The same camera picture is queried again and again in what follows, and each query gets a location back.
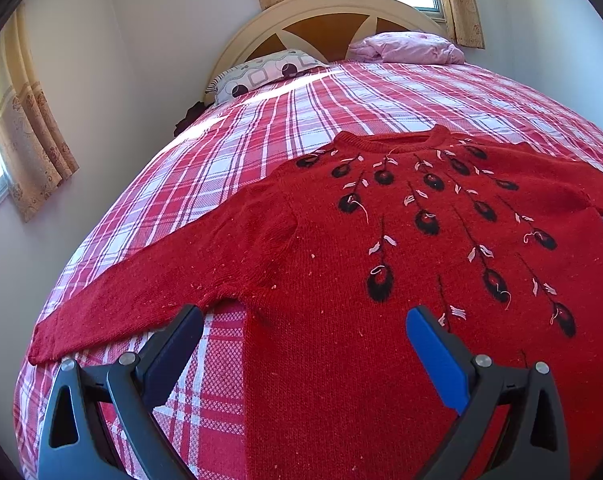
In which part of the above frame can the yellow curtain behind headboard right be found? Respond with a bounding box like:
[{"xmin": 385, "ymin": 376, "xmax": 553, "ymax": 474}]
[{"xmin": 440, "ymin": 0, "xmax": 486, "ymax": 50}]

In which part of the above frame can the dark cloth beside bed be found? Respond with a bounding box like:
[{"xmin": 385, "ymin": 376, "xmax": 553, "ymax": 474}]
[{"xmin": 173, "ymin": 101, "xmax": 207, "ymax": 138}]

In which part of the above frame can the cream wooden headboard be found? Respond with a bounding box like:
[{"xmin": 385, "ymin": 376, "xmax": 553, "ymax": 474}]
[{"xmin": 210, "ymin": 0, "xmax": 447, "ymax": 78}]

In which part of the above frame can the red white plaid bedsheet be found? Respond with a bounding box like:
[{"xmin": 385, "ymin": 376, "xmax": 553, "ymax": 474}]
[{"xmin": 43, "ymin": 63, "xmax": 603, "ymax": 479}]

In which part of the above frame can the yellow side window curtain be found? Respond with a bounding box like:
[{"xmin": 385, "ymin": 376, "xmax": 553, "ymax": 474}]
[{"xmin": 0, "ymin": 6, "xmax": 79, "ymax": 222}]

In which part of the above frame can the pink pillow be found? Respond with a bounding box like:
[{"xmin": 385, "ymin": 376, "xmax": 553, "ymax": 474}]
[{"xmin": 346, "ymin": 32, "xmax": 465, "ymax": 65}]

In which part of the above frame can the red knitted sweater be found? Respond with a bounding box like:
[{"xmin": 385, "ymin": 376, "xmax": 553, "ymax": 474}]
[{"xmin": 28, "ymin": 126, "xmax": 603, "ymax": 479}]

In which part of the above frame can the grey patterned pillow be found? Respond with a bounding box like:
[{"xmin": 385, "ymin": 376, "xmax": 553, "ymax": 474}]
[{"xmin": 206, "ymin": 49, "xmax": 327, "ymax": 105}]

